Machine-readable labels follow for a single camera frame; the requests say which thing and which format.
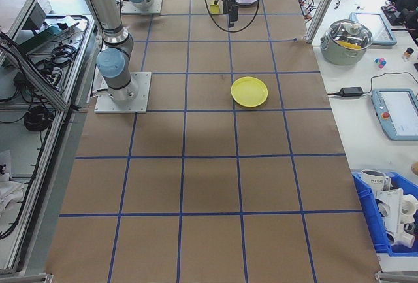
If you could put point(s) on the white crumpled cloth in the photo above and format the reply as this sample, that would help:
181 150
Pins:
8 191

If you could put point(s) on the yellow foam block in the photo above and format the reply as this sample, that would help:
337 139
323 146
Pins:
214 9

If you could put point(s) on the blue plastic bin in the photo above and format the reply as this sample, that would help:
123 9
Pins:
367 217

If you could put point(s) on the small colourful cube toy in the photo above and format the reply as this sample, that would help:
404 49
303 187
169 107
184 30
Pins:
379 63

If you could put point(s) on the blue teach pendant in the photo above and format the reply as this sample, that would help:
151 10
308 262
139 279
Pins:
396 114
382 29

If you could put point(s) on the V-shaped metal bar frame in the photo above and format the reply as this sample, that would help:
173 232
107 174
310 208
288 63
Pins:
27 2

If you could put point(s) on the white power strip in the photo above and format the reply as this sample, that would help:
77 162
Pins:
56 74

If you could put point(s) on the white mug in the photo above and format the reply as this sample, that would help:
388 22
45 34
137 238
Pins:
372 180

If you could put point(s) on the small bottle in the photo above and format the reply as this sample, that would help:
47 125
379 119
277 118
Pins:
408 54

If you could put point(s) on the aluminium profile post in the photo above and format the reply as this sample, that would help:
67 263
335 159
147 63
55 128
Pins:
321 5

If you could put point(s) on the white pipe fittings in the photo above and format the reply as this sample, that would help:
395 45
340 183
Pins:
396 211

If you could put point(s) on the yellow round plate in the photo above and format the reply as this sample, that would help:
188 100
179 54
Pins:
249 92

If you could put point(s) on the steel pot with glass lid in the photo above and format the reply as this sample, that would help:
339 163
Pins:
346 41

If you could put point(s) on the white square base plate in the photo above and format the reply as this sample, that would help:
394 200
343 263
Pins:
156 6
143 100

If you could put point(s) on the black power adapter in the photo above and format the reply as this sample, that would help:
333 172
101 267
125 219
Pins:
351 91

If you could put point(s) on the green box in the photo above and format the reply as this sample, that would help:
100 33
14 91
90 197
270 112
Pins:
49 33

